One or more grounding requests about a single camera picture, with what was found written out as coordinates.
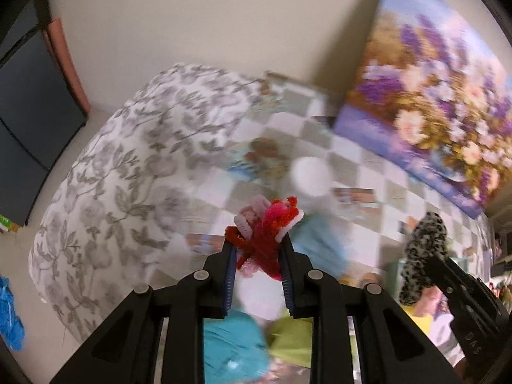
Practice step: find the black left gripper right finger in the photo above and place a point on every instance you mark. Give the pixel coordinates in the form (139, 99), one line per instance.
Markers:
(294, 268)

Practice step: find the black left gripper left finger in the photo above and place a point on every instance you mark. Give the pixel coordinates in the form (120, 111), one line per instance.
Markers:
(221, 268)

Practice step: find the lime green cloth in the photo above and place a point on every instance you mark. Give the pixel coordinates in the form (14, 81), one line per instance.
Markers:
(290, 340)

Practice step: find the yellow green sponge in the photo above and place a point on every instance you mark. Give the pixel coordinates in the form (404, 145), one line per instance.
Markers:
(423, 319)

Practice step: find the red pink pipe cleaner bundle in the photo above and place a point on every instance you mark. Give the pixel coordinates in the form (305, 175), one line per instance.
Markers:
(259, 229)

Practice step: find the leopard print scrunchie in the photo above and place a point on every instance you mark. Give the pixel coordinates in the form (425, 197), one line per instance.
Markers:
(427, 240)

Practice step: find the pink white wavy cloth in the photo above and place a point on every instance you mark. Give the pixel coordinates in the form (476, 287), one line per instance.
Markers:
(428, 302)

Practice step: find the light blue face mask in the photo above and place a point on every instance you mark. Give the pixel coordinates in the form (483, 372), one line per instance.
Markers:
(315, 237)

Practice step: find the checkered picture tablecloth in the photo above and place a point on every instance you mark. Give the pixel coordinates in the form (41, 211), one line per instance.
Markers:
(375, 204)

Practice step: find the white green-label pill bottle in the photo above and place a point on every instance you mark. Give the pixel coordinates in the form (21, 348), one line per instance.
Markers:
(311, 177)

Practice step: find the grey floral blanket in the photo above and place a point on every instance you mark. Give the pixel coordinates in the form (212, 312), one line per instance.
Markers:
(126, 204)

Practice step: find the blue plastic bag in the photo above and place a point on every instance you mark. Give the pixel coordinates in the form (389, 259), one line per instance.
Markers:
(11, 326)

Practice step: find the dark blue cabinet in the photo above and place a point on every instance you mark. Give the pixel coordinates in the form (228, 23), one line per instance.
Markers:
(39, 116)

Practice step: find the floral oil painting canvas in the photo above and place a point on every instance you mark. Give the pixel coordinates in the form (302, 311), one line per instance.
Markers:
(430, 96)

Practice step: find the salmon pink board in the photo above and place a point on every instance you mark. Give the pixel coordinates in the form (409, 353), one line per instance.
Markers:
(57, 44)

